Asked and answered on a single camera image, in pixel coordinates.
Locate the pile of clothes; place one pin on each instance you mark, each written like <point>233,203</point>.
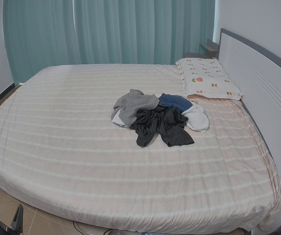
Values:
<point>135,104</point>

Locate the white printed pillow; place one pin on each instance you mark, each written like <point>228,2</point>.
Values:
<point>204,77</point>

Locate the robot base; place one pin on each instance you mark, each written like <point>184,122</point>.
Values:
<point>150,233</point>

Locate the grey bedside table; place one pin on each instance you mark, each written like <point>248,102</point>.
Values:
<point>210,47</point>

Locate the blue-green curtain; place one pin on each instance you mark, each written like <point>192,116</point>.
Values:
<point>142,23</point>
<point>40,28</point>

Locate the bed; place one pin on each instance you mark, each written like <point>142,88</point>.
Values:
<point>81,143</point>

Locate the black T-shirt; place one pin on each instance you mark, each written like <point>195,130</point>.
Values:
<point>169,133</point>

